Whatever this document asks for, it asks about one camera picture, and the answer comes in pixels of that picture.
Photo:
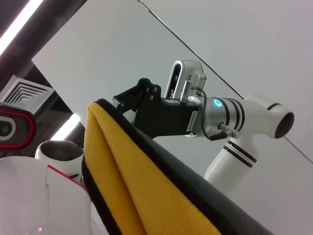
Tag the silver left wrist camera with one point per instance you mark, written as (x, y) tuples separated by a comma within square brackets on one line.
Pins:
[(185, 71)]

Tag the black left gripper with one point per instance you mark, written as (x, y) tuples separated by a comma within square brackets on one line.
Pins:
[(168, 117)]

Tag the yellow towel with black trim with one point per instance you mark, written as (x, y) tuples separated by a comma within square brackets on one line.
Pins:
[(134, 171)]

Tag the ceiling light strip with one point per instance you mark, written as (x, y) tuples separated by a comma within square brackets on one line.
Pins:
[(17, 27), (68, 124)]

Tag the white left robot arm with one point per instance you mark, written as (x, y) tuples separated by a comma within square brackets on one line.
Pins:
[(256, 107)]

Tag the black robot head red outline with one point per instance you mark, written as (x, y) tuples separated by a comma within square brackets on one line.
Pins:
[(17, 127)]

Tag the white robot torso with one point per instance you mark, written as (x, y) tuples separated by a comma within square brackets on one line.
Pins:
[(36, 200)]

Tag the white ceiling air vent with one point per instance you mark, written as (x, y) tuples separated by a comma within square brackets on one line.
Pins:
[(24, 95)]

